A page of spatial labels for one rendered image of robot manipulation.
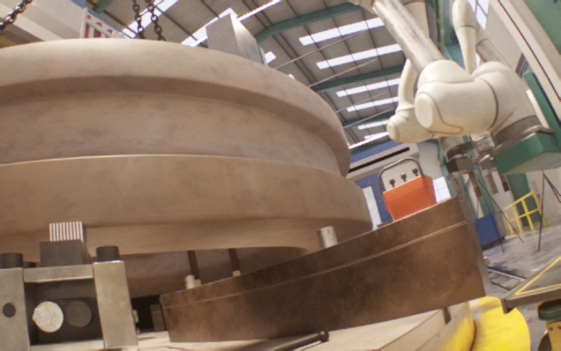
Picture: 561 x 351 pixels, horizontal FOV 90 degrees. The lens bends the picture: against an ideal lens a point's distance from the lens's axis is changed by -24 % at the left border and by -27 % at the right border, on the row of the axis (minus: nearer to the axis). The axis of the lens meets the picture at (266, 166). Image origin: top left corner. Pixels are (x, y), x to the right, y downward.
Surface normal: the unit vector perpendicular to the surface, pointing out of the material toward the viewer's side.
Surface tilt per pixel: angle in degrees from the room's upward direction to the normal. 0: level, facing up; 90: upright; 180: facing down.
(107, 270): 90
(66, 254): 90
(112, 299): 90
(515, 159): 90
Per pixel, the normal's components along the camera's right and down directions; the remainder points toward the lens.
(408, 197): -0.65, 0.00
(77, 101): 0.34, -0.40
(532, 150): -0.88, 0.03
